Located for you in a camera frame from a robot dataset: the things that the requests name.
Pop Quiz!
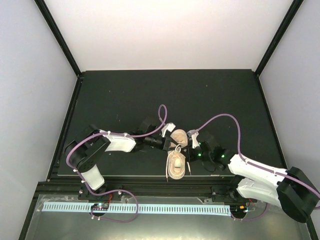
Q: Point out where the light blue slotted cable duct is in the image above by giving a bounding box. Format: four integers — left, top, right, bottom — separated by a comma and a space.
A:
41, 202, 231, 217

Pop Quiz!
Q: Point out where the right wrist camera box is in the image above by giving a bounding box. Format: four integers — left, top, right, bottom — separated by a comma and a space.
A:
186, 129, 200, 149

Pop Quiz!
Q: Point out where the beige knit sneaker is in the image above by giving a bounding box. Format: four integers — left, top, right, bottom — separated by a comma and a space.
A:
165, 129, 188, 180

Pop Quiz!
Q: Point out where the black aluminium front rail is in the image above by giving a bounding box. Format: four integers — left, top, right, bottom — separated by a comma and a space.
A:
78, 175, 249, 205

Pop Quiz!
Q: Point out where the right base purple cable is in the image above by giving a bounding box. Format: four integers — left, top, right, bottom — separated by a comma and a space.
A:
229, 202, 270, 223

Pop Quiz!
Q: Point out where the white shoelace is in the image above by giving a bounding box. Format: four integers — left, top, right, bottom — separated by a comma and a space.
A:
165, 144, 191, 182

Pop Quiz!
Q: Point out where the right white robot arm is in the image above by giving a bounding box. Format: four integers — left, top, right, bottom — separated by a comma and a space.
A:
183, 130, 320, 223

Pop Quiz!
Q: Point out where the left small circuit board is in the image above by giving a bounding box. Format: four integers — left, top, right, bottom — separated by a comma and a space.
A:
90, 203, 109, 211

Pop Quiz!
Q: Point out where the right small circuit board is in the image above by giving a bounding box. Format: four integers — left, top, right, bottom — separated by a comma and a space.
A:
230, 205, 256, 214

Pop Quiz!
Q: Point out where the small circuit board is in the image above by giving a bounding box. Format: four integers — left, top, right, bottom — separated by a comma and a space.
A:
230, 205, 256, 214
90, 203, 109, 211

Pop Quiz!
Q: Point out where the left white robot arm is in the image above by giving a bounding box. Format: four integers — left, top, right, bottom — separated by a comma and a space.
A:
64, 119, 176, 200

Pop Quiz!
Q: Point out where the black frame post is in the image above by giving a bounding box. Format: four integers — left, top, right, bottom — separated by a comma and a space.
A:
254, 0, 304, 77
34, 0, 83, 78

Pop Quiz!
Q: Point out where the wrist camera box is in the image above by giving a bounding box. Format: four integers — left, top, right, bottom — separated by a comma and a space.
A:
186, 129, 200, 149
161, 122, 176, 138

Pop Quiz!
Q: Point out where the right black frame post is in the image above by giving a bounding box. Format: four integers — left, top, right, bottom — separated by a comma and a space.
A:
254, 0, 304, 77

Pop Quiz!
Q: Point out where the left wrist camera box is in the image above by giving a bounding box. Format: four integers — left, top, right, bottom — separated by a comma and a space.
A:
161, 122, 176, 138

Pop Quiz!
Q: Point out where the left black frame post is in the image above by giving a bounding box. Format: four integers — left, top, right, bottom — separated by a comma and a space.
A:
34, 0, 83, 78

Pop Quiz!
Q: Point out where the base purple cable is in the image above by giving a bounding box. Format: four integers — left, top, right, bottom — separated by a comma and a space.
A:
229, 202, 270, 223
84, 188, 140, 223

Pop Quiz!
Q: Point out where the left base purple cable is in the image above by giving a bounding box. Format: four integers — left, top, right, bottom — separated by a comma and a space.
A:
84, 188, 140, 223

